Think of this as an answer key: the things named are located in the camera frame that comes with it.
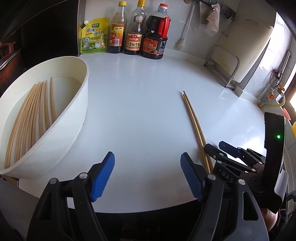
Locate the white cutting board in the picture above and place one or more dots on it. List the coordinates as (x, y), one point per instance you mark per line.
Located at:
(246, 38)

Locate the gas valve fitting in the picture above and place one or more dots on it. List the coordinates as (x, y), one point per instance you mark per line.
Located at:
(275, 78)

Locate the yellow cap soy bottle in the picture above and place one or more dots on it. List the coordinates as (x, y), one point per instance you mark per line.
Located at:
(135, 31)

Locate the black wall hook rail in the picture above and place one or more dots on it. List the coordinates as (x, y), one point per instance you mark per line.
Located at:
(224, 8)

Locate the large white round bowl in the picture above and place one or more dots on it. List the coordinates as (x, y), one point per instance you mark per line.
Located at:
(70, 79)

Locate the yellow cap vinegar bottle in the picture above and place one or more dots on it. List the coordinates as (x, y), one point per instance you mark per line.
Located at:
(117, 29)

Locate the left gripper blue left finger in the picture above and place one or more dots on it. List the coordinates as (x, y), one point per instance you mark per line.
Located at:
(100, 174)

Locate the metal board rack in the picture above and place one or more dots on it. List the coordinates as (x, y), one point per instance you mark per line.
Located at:
(224, 64)

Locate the black range hood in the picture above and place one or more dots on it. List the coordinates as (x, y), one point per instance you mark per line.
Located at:
(42, 30)

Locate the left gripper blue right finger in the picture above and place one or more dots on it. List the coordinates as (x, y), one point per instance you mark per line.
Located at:
(194, 174)

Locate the dark pot with lid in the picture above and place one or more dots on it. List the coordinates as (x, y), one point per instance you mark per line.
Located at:
(8, 52)

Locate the yellow green refill pouch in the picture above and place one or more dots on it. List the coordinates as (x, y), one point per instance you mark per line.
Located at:
(94, 36)

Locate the right hand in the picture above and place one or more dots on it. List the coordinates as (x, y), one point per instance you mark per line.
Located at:
(272, 220)

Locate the pink hanging rag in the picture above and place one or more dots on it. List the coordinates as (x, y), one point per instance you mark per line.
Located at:
(213, 21)

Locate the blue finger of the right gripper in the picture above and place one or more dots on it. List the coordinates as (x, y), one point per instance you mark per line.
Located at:
(218, 155)
(229, 149)

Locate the red cap soy sauce jug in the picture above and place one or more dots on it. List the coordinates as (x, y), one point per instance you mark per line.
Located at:
(156, 34)

